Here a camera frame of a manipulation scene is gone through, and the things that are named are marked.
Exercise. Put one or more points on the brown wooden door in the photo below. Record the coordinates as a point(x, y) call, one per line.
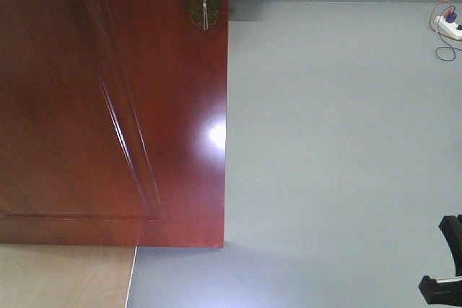
point(107, 113)

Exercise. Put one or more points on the plywood base board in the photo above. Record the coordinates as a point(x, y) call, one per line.
point(66, 276)

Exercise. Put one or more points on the purple plug adapter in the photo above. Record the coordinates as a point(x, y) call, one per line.
point(450, 17)

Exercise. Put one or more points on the white power strip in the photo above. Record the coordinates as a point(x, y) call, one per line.
point(451, 29)

